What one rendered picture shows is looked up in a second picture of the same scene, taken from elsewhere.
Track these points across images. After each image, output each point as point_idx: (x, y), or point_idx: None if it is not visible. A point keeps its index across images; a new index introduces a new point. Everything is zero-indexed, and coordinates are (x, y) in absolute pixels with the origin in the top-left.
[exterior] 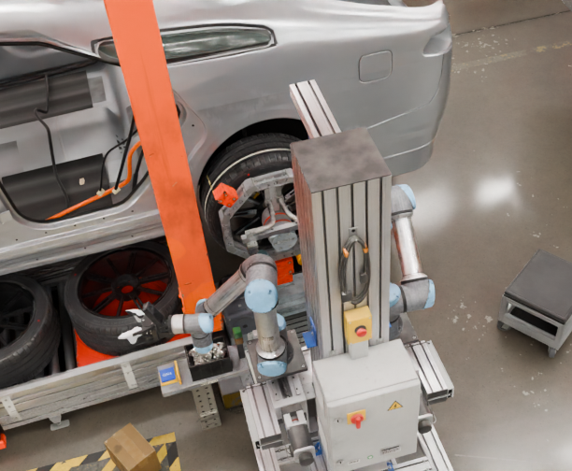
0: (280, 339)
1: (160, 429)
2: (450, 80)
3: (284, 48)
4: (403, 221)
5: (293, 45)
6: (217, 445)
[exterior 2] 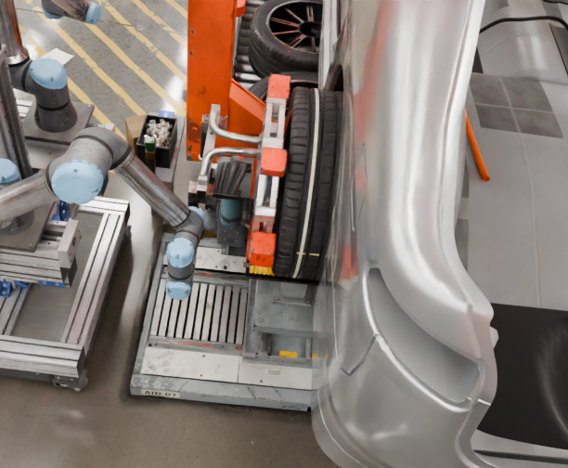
0: (8, 58)
1: (176, 172)
2: (386, 428)
3: (378, 7)
4: (44, 172)
5: (380, 17)
6: (130, 205)
